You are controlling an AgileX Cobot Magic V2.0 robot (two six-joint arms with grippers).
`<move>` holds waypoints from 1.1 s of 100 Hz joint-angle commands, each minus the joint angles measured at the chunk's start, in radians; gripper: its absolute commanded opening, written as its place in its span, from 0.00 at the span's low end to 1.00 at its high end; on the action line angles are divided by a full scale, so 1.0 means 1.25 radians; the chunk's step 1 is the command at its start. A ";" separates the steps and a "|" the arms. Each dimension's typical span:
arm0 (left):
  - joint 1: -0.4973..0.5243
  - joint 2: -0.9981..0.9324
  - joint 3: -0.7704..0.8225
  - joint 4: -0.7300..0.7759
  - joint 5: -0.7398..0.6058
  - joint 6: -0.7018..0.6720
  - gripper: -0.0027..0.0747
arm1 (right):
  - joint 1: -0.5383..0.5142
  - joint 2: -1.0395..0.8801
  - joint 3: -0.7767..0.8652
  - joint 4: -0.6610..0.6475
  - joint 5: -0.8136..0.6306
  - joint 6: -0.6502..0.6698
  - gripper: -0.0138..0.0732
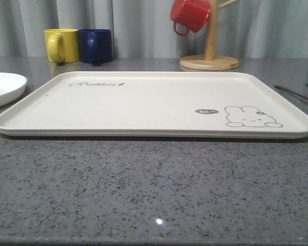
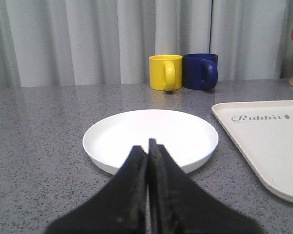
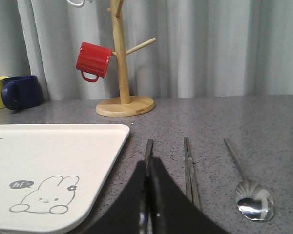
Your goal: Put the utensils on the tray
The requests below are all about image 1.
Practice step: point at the dark blue mug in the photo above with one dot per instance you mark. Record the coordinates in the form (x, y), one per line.
(95, 46)

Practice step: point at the red ribbed mug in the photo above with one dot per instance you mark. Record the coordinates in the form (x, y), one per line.
(189, 15)

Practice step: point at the yellow mug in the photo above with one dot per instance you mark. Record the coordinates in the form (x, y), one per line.
(62, 45)

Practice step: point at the cream rabbit serving tray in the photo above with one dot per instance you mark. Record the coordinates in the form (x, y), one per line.
(163, 104)

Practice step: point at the grey curtain backdrop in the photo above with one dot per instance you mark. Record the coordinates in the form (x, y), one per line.
(246, 29)

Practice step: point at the wooden mug tree stand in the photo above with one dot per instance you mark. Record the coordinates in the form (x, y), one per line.
(209, 60)

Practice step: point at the silver metal fork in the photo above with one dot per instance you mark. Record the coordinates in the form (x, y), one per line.
(292, 92)

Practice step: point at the white round plate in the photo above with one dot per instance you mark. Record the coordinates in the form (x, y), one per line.
(12, 86)

